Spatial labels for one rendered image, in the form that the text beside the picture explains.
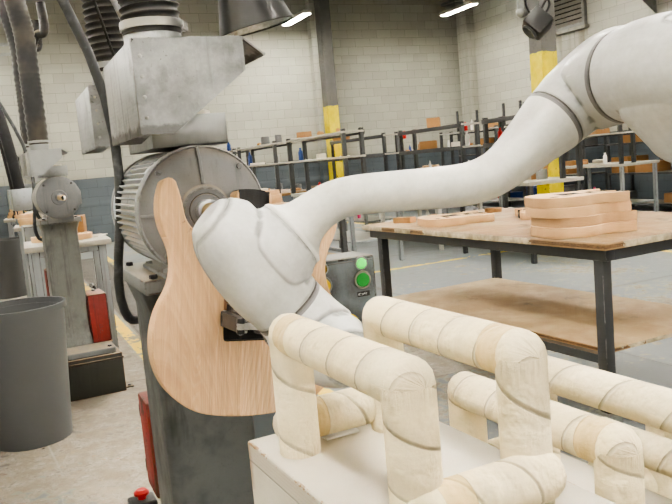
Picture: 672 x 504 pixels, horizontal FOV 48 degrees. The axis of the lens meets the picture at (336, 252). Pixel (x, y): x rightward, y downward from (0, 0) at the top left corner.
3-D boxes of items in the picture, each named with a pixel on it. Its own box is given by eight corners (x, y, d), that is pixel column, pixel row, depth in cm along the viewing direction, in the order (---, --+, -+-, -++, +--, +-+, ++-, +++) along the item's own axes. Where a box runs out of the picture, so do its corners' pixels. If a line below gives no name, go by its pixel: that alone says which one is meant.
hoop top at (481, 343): (356, 334, 62) (353, 296, 61) (389, 327, 63) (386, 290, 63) (518, 391, 44) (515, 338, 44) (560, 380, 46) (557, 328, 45)
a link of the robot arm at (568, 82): (509, 88, 114) (562, 76, 101) (588, 13, 117) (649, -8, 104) (557, 154, 117) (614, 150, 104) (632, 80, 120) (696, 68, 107)
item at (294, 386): (273, 450, 59) (261, 334, 58) (310, 440, 60) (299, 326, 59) (290, 463, 56) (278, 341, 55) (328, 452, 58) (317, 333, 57)
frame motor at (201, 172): (116, 267, 177) (102, 157, 174) (226, 252, 187) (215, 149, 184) (148, 288, 140) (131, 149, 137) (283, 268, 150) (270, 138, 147)
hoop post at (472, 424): (447, 490, 67) (440, 389, 66) (475, 481, 69) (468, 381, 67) (469, 503, 64) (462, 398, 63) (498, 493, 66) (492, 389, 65)
